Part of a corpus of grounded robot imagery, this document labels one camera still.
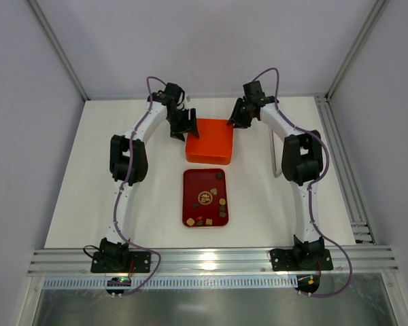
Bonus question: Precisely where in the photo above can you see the orange box lid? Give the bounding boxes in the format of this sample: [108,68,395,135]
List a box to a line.
[185,118,234,165]

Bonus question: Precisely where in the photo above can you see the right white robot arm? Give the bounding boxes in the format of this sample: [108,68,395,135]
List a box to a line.
[228,80,333,272]

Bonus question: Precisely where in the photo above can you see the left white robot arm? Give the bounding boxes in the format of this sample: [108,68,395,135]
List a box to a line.
[91,83,199,273]

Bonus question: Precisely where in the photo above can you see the red lacquer tray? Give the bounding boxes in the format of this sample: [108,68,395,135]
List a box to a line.
[182,168,229,228]

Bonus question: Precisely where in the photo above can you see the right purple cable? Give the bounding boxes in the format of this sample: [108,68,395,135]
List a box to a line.
[251,67,354,300]

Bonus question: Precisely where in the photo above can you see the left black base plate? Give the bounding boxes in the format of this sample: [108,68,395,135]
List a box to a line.
[89,238,152,274]

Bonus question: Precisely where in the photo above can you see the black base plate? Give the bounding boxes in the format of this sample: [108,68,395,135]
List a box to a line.
[269,249,334,272]
[89,238,152,274]

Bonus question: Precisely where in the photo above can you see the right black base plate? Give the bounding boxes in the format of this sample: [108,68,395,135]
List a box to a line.
[269,249,334,272]

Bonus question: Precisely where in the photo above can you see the aluminium mounting rail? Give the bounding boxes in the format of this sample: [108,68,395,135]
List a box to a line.
[28,244,399,276]

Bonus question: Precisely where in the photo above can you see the slotted cable duct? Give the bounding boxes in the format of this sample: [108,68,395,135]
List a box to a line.
[42,274,298,291]

